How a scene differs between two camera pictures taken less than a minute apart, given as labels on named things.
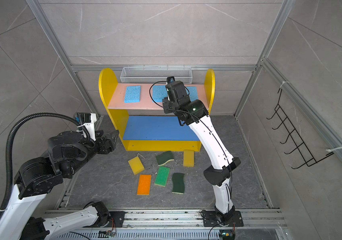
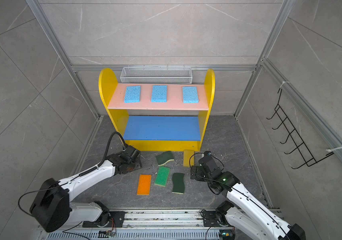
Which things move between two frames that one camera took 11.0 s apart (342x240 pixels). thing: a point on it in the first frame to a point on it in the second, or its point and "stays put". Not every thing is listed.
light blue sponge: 132,94 stays put
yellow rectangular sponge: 188,158 stays put
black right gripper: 166,102 to 199,170
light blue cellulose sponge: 193,92 stays put
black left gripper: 108,144 to 139,163
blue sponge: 159,92 stays put
